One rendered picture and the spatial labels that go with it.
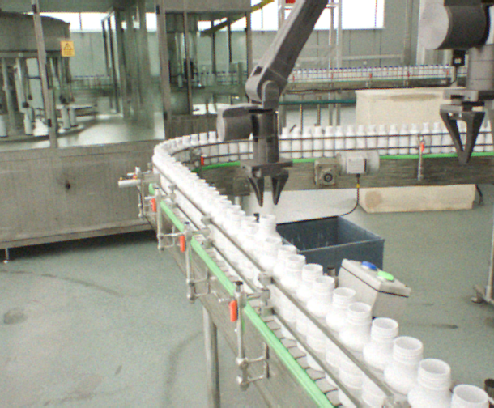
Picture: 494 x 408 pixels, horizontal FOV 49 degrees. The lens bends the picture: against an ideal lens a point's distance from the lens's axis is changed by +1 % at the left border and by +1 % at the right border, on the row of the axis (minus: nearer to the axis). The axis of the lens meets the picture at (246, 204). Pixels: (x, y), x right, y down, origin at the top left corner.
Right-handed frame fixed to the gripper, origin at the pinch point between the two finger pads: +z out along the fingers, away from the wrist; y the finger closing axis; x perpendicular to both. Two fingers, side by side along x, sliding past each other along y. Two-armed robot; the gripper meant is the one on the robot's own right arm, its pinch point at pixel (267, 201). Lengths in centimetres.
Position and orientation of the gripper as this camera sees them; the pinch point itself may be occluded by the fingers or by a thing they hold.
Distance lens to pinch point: 118.2
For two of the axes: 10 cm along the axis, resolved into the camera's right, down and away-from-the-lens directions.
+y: -9.4, 1.4, -3.2
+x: 3.4, 2.3, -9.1
